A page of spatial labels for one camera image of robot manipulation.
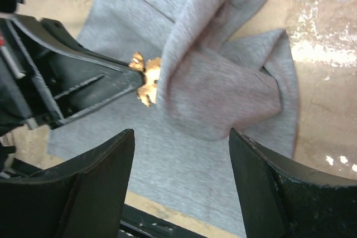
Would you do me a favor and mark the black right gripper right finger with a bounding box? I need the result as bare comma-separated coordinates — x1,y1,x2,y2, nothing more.
229,129,356,237

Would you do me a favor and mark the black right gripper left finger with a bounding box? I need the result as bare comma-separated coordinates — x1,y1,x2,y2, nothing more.
1,129,135,237

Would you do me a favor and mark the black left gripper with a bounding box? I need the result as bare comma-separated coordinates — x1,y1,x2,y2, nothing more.
1,14,143,135

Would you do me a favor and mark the orange maple leaf brooch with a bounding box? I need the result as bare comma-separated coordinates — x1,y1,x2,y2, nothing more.
129,52,162,107

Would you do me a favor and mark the grey sleeveless shirt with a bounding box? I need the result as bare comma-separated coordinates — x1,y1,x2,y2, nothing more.
48,0,298,237

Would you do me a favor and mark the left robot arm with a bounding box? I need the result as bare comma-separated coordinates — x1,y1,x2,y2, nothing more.
1,0,144,134

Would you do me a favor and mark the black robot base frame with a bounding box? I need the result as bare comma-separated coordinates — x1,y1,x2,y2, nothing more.
118,204,204,238

